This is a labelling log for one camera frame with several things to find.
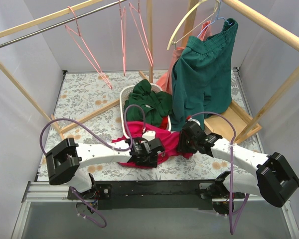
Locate magenta t shirt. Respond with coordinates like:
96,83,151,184
112,121,194,170

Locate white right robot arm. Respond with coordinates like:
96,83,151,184
177,121,299,208

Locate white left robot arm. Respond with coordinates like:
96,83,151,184
46,137,165,199

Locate salmon garment on hanger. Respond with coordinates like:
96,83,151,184
156,20,212,95

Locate teal shorts on hanger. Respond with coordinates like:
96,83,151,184
170,18,238,131

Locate cream wooden hanger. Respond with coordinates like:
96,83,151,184
167,0,220,50

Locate red garment in basket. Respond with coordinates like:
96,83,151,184
159,116,170,131

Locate dark green garment in basket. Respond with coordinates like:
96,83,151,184
124,79,172,127

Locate white laundry basket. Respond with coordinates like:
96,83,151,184
119,83,162,138

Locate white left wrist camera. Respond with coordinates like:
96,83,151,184
142,130,156,141

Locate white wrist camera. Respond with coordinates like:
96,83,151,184
142,130,156,141
186,116,200,125

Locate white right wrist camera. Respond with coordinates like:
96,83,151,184
186,116,200,125

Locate wooden clothes rack frame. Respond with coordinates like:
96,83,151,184
0,0,299,143

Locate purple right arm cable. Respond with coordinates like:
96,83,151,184
189,111,251,235

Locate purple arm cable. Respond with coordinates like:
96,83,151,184
189,111,251,235
39,104,148,229

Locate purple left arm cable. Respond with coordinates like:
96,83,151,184
39,104,148,229

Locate pink wire hanger left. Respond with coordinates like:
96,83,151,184
65,6,113,90

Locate pink wire hanger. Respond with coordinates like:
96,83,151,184
65,6,113,90
129,1,153,67
119,1,126,76

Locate pink wire hanger right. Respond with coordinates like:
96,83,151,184
129,1,153,67

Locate pink wire hanger middle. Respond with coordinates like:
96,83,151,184
119,1,126,76

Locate metal hanging rail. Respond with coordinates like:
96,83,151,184
0,1,121,49

